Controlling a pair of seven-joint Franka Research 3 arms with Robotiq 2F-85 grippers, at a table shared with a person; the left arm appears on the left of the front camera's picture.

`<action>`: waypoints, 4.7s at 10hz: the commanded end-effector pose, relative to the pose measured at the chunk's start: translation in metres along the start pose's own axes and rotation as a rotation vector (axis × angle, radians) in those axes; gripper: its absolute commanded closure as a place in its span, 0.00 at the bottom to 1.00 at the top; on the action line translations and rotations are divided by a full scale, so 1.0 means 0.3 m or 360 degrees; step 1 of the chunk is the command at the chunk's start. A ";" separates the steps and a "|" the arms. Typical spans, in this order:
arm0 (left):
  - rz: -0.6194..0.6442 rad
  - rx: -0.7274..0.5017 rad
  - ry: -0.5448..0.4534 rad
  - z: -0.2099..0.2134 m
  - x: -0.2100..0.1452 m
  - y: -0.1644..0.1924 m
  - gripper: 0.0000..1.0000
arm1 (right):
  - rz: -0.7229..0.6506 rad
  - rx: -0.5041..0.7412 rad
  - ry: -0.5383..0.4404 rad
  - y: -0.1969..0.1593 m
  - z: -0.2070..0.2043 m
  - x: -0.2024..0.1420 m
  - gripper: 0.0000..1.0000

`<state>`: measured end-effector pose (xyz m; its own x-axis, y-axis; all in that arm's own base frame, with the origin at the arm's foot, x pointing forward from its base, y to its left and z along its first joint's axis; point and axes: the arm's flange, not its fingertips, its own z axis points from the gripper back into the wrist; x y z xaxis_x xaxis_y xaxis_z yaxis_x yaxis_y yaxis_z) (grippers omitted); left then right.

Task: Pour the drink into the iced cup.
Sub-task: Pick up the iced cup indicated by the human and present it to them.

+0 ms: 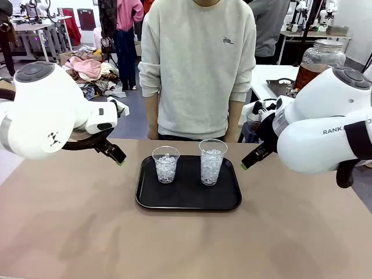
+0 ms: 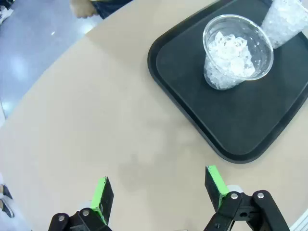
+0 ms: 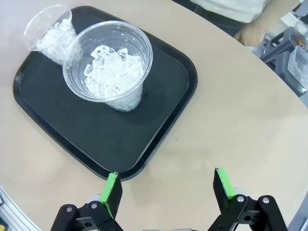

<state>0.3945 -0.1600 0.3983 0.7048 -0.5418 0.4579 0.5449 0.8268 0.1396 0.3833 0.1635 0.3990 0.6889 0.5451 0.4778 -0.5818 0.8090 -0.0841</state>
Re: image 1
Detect pile of mixed clothes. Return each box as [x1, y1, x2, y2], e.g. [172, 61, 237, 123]
[60, 48, 127, 99]

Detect black stand pole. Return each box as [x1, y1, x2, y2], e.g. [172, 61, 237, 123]
[293, 0, 323, 66]

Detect glass tea dispenser jar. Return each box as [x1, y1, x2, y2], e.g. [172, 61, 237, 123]
[294, 39, 346, 91]

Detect grey background desk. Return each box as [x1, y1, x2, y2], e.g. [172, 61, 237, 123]
[13, 16, 73, 63]

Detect short clear cup with ice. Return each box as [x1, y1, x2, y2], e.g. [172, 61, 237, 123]
[152, 146, 180, 184]

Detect person's left forearm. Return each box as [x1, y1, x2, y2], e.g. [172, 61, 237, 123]
[227, 100, 246, 131]

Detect glass bowl with brown liquid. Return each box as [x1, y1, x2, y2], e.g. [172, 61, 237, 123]
[246, 113, 262, 131]

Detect person's right forearm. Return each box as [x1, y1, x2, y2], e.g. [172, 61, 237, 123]
[145, 94, 160, 128]

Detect hanging blue trousers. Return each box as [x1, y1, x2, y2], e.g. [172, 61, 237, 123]
[113, 28, 137, 91]

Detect background person brown jacket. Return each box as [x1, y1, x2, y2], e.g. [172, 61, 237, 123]
[0, 0, 19, 78]

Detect person in grey sweatshirt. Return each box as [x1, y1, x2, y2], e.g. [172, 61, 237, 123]
[138, 0, 257, 141]

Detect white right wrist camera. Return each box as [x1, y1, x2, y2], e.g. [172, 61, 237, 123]
[252, 98, 280, 119]

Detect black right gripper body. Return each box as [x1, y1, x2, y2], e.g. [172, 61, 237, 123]
[255, 112, 279, 155]

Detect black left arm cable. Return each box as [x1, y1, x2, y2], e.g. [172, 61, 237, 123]
[62, 127, 116, 152]

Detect maroon board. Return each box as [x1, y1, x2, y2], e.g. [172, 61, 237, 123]
[77, 8, 96, 31]

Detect black plastic serving tray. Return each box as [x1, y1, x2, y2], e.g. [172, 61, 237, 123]
[135, 155, 242, 212]

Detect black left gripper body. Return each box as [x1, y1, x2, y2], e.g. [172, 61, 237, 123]
[94, 138, 113, 155]

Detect metal basin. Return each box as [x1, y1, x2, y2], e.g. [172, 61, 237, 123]
[327, 25, 349, 37]

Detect background person dark grey top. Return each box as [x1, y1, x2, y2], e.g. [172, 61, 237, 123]
[249, 0, 291, 65]

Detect hanging dark patterned garment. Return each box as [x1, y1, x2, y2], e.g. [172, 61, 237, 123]
[97, 0, 119, 40]

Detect hanging red garment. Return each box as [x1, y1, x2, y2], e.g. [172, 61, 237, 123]
[62, 8, 83, 47]

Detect wooden background table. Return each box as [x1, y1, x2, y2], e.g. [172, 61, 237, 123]
[278, 28, 353, 65]

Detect tall clear cup with ice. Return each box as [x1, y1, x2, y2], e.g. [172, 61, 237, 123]
[198, 138, 228, 186]

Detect metal tray under dispenser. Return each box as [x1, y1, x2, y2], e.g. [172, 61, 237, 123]
[266, 77, 300, 99]

